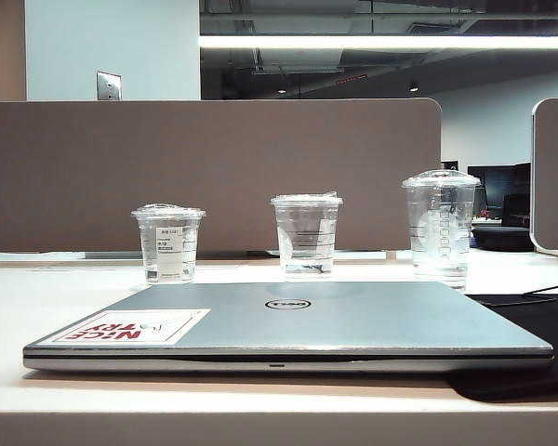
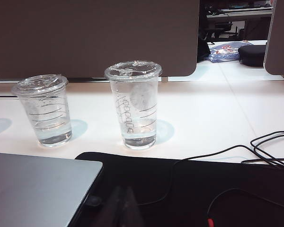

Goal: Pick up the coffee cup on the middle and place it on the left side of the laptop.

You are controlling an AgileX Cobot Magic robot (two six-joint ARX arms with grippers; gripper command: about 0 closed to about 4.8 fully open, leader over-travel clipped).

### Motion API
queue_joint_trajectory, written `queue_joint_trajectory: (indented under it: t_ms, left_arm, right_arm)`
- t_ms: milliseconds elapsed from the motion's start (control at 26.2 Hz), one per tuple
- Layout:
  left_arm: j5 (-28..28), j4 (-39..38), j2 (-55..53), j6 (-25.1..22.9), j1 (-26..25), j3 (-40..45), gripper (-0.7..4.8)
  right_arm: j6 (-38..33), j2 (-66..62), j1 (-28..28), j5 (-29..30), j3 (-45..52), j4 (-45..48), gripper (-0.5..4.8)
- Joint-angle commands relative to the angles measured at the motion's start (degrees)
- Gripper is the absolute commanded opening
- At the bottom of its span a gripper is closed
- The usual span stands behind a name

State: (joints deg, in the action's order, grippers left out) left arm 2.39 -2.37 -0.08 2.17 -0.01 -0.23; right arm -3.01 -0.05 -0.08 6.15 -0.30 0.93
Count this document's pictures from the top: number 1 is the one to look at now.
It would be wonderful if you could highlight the white ceiling light strip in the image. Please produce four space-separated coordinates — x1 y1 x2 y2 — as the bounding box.
198 34 558 50

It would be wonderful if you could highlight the black office chair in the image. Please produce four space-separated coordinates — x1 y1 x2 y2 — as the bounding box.
472 192 532 253

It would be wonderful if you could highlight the silver Dell laptop with sticker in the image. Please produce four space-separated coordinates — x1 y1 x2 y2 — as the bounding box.
21 281 555 373

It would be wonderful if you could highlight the metal wall plate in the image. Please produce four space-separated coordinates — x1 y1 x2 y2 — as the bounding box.
96 70 123 102

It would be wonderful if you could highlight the black computer monitor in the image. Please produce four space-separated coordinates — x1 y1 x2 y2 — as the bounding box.
467 162 532 219

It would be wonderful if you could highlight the small clear cup white label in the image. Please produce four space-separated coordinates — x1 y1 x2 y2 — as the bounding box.
130 203 207 285

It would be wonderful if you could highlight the clear plastic cup lid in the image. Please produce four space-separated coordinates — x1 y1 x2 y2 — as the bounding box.
269 190 344 282

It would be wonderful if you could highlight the tall clear cup dome lid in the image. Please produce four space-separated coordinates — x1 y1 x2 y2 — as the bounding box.
401 169 483 292

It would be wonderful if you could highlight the wide brown desk partition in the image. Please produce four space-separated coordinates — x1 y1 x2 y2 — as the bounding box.
0 97 443 253

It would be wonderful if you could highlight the black cable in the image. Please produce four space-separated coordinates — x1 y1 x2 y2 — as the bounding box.
523 277 558 296

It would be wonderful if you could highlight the black mouse pad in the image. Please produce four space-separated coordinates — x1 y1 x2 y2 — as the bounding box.
448 292 558 403

